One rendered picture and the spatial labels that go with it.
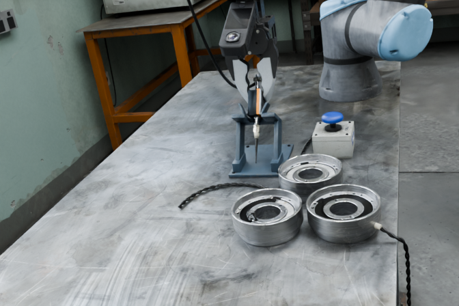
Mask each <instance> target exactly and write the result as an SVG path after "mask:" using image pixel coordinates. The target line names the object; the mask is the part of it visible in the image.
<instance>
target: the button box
mask: <svg viewBox="0 0 459 306"><path fill-rule="evenodd" d="M312 143H313V151H314V154H327V155H330V156H334V157H335V158H352V155H353V152H354V145H355V136H354V121H353V122H339V123H336V127H335V128H330V124H326V123H324V122H317V124H316V127H315V130H314V133H313V135H312Z"/></svg>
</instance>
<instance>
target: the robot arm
mask: <svg viewBox="0 0 459 306"><path fill-rule="evenodd" d="M425 2H426V0H328V1H325V2H324V3H323V4H322V5H321V6H320V22H321V31H322V46H323V55H324V67H323V70H322V75H321V79H320V84H319V93H320V97H321V98H323V99H325V100H328V101H332V102H358V101H362V100H367V99H370V98H373V97H376V96H378V95H379V94H381V93H382V91H383V82H382V79H381V77H380V74H379V71H378V68H377V67H376V64H375V61H374V57H377V58H381V59H383V60H386V61H409V60H411V59H413V58H415V57H416V56H418V54H419V53H421V52H422V51H423V50H424V49H425V47H426V45H427V44H428V42H429V40H430V37H431V35H432V29H433V20H432V18H431V16H432V15H431V13H430V11H429V10H428V9H427V8H425V7H424V5H425ZM273 26H274V28H273ZM271 28H272V34H273V38H271V34H270V33H269V31H270V29H271ZM274 32H275V34H274ZM276 43H277V33H276V26H275V15H269V16H266V15H265V10H264V0H237V2H234V3H231V4H230V7H229V11H228V14H227V18H226V21H225V25H224V28H223V32H222V34H221V39H220V41H219V46H220V49H221V53H222V56H225V63H226V66H227V69H228V70H229V73H230V74H231V77H232V79H233V81H234V82H235V84H236V86H237V88H238V91H239V92H240V94H241V95H242V97H243V98H244V99H245V100H246V102H247V103H248V90H250V89H249V84H250V82H249V80H248V72H249V63H248V62H247V61H245V56H246V55H256V56H257V57H261V56H262V53H264V54H263V58H262V59H261V60H260V61H259V62H258V64H257V68H258V72H259V73H260V74H261V76H262V83H261V85H262V87H263V98H264V101H265V103H266V102H269V101H270V99H271V97H272V95H273V92H274V88H275V80H276V71H277V66H278V62H279V52H278V49H277V47H276V46H275V45H276Z"/></svg>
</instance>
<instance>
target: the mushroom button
mask: <svg viewBox="0 0 459 306"><path fill-rule="evenodd" d="M343 119H344V116H343V115H342V114H341V113H339V112H334V111H333V112H328V113H325V114H324V115H322V122H324V123H326V124H330V128H335V127H336V123H339V122H341V121H342V120H343Z"/></svg>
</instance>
